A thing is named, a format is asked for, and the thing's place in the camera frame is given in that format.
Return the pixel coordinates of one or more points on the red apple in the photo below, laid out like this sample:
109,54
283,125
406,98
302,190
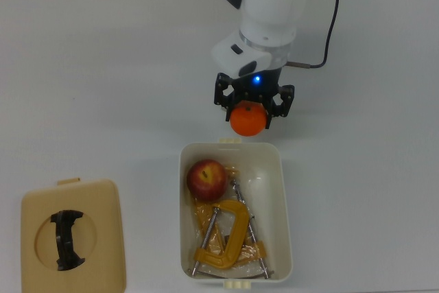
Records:
206,179

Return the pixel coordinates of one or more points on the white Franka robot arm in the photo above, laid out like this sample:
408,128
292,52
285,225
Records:
271,1

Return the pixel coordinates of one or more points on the yellow C-clamp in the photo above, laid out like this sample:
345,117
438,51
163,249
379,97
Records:
238,224
240,197

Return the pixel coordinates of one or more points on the orange mandarin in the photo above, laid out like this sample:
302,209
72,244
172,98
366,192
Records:
247,121

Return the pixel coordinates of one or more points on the white plastic container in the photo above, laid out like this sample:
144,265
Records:
274,176

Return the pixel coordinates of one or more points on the beige container lid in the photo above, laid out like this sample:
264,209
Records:
103,231

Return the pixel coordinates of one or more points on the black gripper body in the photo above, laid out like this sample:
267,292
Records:
260,88

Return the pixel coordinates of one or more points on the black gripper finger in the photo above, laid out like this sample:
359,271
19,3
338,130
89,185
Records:
284,101
221,95

